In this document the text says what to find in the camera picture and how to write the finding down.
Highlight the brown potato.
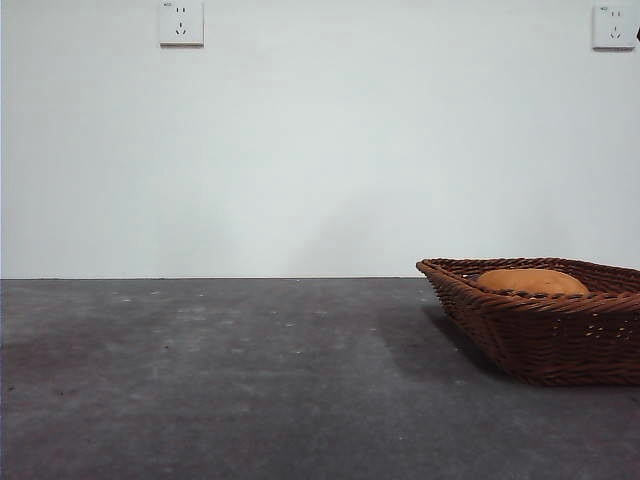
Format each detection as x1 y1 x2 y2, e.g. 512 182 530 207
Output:
474 268 591 297

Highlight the brown wicker basket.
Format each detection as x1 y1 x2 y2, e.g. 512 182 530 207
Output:
415 257 640 387

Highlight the white wall socket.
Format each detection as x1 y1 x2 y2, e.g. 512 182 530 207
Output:
592 4 636 52
159 0 205 49

